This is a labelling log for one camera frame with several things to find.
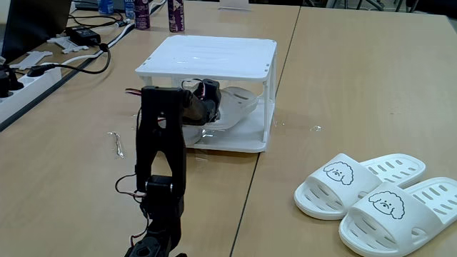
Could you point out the white dog slipper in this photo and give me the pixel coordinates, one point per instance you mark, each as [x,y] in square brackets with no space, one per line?
[400,228]
[321,192]

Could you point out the white two-shelf shoe rack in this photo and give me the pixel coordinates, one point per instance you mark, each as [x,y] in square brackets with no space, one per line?
[214,57]

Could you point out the white plastic rack part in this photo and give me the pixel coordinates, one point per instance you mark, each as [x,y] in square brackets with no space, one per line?
[68,44]
[30,60]

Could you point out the clear tape piece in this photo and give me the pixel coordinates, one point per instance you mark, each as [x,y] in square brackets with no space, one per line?
[316,128]
[279,123]

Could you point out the purple drink can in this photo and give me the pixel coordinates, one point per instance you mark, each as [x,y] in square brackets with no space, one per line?
[176,16]
[142,16]

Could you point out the white card stand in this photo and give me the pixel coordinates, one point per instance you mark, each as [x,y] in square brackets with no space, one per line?
[233,4]

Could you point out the blue drink can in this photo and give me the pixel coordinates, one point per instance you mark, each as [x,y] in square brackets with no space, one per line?
[129,9]
[105,6]

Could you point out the black power adapter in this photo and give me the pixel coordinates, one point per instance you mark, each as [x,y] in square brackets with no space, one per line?
[84,35]

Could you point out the white power strip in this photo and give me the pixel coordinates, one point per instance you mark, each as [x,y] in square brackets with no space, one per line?
[28,89]

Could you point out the black laptop screen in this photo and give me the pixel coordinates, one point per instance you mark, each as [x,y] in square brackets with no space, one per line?
[32,25]

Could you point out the black plug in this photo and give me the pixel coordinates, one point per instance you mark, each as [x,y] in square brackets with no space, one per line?
[7,84]

